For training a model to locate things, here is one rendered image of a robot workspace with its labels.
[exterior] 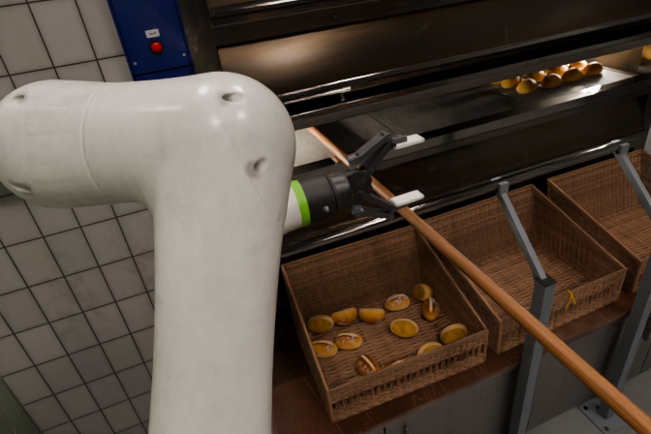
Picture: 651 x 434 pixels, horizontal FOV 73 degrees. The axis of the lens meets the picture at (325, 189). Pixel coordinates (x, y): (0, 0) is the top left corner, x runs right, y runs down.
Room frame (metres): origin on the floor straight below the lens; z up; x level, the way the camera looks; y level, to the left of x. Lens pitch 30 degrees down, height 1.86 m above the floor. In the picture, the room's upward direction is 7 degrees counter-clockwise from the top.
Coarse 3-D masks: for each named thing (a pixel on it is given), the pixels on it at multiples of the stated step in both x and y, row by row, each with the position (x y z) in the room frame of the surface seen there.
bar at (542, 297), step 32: (576, 160) 1.20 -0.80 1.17; (480, 192) 1.09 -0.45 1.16; (640, 192) 1.16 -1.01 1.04; (384, 224) 0.99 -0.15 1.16; (512, 224) 1.05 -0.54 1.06; (288, 256) 0.91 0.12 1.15; (544, 288) 0.89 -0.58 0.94; (640, 288) 1.07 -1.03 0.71; (544, 320) 0.90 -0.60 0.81; (640, 320) 1.04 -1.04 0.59; (512, 416) 0.92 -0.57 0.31; (608, 416) 1.04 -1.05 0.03
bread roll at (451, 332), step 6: (456, 324) 1.05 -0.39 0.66; (444, 330) 1.05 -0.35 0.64; (450, 330) 1.04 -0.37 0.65; (456, 330) 1.03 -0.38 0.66; (462, 330) 1.03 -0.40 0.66; (444, 336) 1.03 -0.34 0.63; (450, 336) 1.03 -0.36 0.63; (456, 336) 1.02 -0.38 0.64; (462, 336) 1.02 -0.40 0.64; (444, 342) 1.03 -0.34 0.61
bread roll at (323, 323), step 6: (312, 318) 1.18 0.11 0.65; (318, 318) 1.17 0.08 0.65; (324, 318) 1.17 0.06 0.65; (330, 318) 1.17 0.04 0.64; (312, 324) 1.16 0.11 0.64; (318, 324) 1.16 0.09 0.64; (324, 324) 1.15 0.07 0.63; (330, 324) 1.15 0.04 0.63; (312, 330) 1.15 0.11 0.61; (318, 330) 1.15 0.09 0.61; (324, 330) 1.15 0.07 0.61
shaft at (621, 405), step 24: (384, 192) 1.08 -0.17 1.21; (408, 216) 0.95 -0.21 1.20; (432, 240) 0.85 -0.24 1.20; (456, 264) 0.76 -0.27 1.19; (480, 288) 0.68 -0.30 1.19; (528, 312) 0.59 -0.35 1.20; (552, 336) 0.52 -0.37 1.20; (576, 360) 0.47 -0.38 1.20; (600, 384) 0.43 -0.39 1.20; (624, 408) 0.38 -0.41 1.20; (648, 432) 0.35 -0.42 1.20
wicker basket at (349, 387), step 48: (384, 240) 1.35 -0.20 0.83; (288, 288) 1.17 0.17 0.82; (336, 288) 1.26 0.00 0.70; (384, 288) 1.30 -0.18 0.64; (432, 288) 1.26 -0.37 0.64; (384, 336) 1.10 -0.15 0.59; (432, 336) 1.08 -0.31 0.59; (480, 336) 0.94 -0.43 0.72; (336, 384) 0.93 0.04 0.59; (384, 384) 0.85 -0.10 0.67
